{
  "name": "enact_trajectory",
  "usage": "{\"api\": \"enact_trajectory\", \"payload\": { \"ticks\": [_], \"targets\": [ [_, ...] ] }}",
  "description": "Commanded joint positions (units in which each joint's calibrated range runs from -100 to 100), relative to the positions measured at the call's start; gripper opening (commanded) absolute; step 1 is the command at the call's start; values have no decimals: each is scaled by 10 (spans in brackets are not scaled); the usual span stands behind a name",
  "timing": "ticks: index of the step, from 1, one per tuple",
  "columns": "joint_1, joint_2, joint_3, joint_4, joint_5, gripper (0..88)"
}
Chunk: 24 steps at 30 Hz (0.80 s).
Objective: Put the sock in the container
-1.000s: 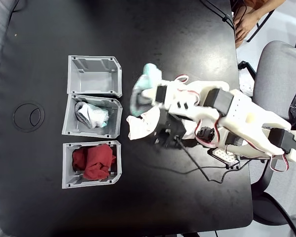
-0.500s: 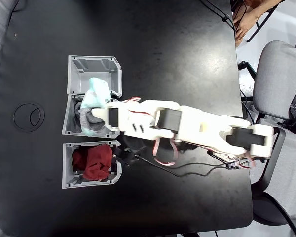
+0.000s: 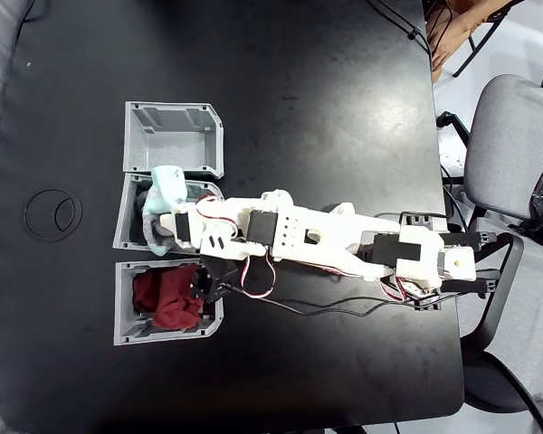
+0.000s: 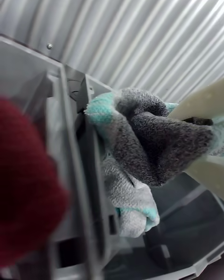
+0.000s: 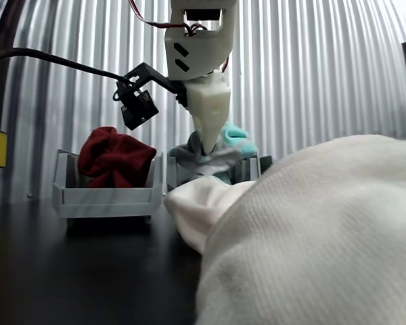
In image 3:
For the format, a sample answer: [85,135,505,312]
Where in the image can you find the white sock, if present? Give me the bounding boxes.
[260,188,296,205]
[319,202,357,217]

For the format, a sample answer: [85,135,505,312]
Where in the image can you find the grey padded chair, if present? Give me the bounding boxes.
[436,74,543,222]

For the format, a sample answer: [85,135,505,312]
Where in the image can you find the maroon cloth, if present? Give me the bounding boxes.
[132,264,205,330]

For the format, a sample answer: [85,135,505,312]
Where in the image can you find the black camera cable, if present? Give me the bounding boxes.
[224,283,462,317]

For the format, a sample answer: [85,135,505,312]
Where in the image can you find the grey plastic storage bin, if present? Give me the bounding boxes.
[113,259,225,347]
[111,174,227,252]
[122,100,225,177]

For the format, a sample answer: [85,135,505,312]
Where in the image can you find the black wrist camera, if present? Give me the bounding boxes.
[190,255,241,305]

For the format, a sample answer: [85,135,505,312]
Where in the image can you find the red white servo cable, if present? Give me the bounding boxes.
[240,250,278,300]
[194,194,239,239]

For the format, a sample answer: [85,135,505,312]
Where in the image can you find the black framed grey chair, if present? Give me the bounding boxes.
[459,232,543,434]

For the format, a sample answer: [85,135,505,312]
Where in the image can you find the black folding chair frame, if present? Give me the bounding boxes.
[452,0,526,78]

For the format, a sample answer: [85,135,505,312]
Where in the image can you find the grey and teal sock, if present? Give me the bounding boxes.
[133,192,153,241]
[140,165,189,258]

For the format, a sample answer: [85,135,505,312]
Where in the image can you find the round table cable grommet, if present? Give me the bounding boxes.
[24,188,83,244]

